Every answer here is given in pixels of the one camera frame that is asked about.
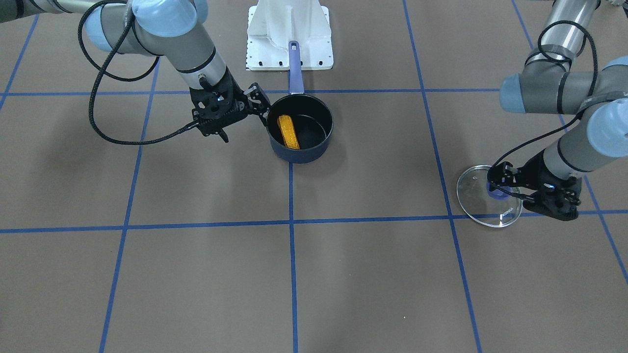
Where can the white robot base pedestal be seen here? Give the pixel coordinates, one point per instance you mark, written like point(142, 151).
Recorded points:
point(272, 24)

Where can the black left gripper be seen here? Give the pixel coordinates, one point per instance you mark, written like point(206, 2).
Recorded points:
point(535, 171)

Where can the dark blue saucepan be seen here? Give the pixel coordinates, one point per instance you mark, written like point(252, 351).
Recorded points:
point(313, 120)

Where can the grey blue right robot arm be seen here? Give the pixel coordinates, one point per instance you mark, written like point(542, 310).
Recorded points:
point(169, 29)

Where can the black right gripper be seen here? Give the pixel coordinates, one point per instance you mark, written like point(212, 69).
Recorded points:
point(235, 91)

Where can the yellow corn cob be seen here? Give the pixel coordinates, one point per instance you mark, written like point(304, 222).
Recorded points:
point(288, 132)

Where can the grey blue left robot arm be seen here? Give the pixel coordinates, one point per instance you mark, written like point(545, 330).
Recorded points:
point(562, 76)

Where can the glass pot lid blue knob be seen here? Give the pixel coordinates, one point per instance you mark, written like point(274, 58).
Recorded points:
point(496, 208)

